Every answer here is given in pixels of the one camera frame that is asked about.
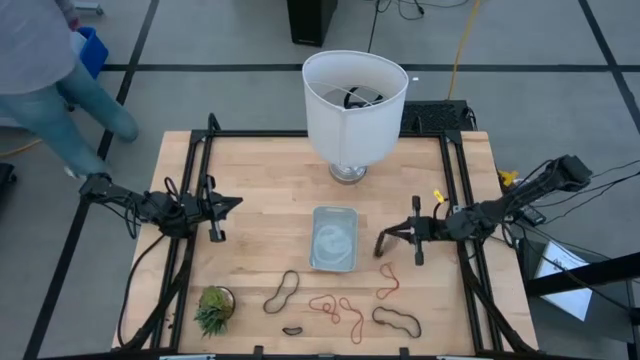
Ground wavy black rubber band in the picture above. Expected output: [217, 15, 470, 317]
[371, 305, 423, 340]

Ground grey wheeled base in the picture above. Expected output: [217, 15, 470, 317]
[73, 0, 105, 17]

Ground small black device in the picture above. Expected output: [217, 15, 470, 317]
[517, 204, 548, 227]

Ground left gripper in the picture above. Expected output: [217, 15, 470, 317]
[180, 174, 245, 244]

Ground yellow cable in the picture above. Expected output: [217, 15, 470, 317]
[446, 0, 483, 101]

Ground blue plastic bin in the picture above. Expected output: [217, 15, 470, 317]
[74, 25, 110, 81]

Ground long black rubber band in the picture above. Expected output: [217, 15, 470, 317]
[262, 269, 301, 315]

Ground white lamp shade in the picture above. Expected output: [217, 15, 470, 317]
[301, 49, 410, 168]

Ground black floor cable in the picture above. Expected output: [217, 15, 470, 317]
[367, 0, 471, 54]

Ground white plastic bin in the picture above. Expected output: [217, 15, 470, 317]
[308, 205, 360, 274]

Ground person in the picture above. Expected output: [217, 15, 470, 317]
[0, 0, 140, 179]

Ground potted green succulent plant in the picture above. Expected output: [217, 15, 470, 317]
[193, 285, 237, 339]

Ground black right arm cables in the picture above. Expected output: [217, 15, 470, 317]
[529, 159, 640, 225]

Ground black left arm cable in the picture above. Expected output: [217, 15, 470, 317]
[116, 233, 167, 349]

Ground black perforated box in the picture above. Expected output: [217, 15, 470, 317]
[399, 99, 477, 135]

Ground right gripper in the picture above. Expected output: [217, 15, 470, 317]
[373, 195, 457, 267]

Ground twisted red rubber band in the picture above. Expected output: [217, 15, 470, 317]
[375, 261, 401, 301]

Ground silver lamp base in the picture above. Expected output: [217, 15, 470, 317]
[328, 162, 369, 186]

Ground black aluminium table frame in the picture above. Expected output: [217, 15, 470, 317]
[112, 113, 540, 360]

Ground black speaker box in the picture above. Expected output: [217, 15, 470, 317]
[286, 0, 339, 48]

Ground black metal bar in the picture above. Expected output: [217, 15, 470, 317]
[524, 251, 640, 299]

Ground curled red rubber band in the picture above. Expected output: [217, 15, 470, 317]
[308, 293, 342, 325]

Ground long red rubber band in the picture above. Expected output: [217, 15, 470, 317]
[338, 296, 365, 346]

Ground white paper sheet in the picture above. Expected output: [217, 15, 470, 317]
[533, 241, 594, 322]

